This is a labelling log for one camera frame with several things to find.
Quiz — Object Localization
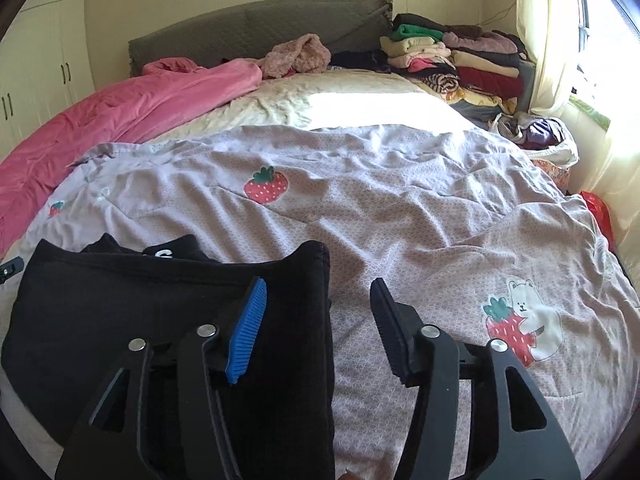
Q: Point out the black long-sleeve shirt orange cuffs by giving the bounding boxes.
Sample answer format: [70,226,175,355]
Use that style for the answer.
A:
[1,235,335,479]

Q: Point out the white bag of clothes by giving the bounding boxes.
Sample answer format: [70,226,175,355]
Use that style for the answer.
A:
[489,112,579,168]

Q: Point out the stack of folded clothes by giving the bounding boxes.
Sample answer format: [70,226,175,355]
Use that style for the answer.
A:
[380,13,535,122]

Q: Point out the lilac strawberry print bed sheet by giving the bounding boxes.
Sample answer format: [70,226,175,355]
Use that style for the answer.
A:
[0,68,640,480]

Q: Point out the cream built-in wardrobe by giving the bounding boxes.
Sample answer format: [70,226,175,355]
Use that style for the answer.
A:
[1,0,96,157]

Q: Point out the pink quilted comforter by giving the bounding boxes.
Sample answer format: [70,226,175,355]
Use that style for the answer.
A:
[1,58,262,254]

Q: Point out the red plastic bag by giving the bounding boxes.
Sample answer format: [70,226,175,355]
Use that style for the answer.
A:
[579,191,616,252]

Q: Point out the dusty pink fuzzy garment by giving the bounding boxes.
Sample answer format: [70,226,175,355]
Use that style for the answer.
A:
[260,34,331,79]

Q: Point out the dark navy garment on bed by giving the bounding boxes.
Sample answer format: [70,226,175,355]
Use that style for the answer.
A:
[330,49,392,73]

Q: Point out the dark grey quilted headboard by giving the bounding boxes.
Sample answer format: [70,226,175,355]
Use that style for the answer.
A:
[128,0,393,76]

